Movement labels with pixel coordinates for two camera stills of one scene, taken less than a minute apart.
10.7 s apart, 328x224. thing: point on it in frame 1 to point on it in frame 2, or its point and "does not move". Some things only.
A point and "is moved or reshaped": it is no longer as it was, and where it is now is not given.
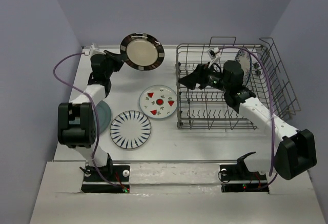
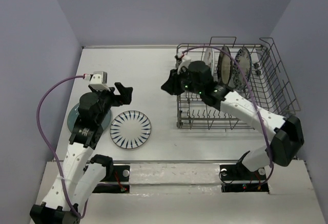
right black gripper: [199, 76] to [171, 85]
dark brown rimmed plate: [142, 51] to [224, 66]
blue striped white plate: [130, 129] does not move
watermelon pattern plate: [158, 101] is moved or reshaped
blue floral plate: [244, 57] does not move
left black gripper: [116, 58] to [124, 98]
